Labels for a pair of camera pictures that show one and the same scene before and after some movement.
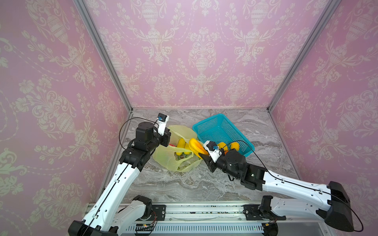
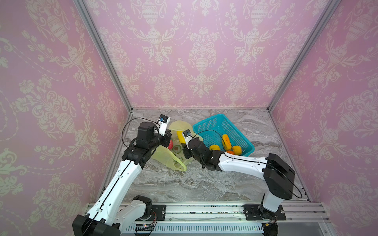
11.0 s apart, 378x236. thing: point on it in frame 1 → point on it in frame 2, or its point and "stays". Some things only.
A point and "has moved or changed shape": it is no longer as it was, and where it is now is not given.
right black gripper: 211,162 → 189,149
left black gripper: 166,136 stays
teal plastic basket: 219,129 stays
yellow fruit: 181,143 has moved or changed shape
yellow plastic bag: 179,156 has moved or changed shape
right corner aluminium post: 325,15 stays
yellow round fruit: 222,145 has moved or changed shape
